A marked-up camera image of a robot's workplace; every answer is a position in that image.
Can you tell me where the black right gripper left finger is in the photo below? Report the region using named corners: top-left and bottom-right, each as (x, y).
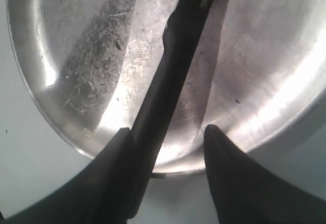
top-left (0, 127), bottom-right (164, 224)

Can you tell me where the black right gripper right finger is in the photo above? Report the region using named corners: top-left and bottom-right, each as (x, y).
top-left (204, 125), bottom-right (325, 223)

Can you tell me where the black handled kitchen knife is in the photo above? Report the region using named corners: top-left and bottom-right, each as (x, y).
top-left (131, 0), bottom-right (229, 180)

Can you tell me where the round stainless steel plate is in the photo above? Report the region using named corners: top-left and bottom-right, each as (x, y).
top-left (7, 0), bottom-right (325, 174)

